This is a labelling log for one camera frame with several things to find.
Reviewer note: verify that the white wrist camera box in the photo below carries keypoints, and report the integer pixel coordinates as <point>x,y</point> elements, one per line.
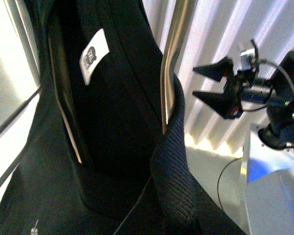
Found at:
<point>246,57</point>

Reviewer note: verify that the black printed t-shirt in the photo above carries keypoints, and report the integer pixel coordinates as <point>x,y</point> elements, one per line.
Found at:
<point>96,161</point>

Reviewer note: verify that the grey metal clothes rack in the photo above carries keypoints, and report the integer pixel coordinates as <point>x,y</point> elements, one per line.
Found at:
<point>13,134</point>

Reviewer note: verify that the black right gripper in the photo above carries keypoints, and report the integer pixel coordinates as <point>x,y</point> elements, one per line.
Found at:
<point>228,104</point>

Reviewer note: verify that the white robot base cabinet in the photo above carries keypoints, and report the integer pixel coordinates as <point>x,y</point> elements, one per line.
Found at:
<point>267,179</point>

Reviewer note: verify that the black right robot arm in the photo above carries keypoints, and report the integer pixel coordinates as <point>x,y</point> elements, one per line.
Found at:
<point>263,83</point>

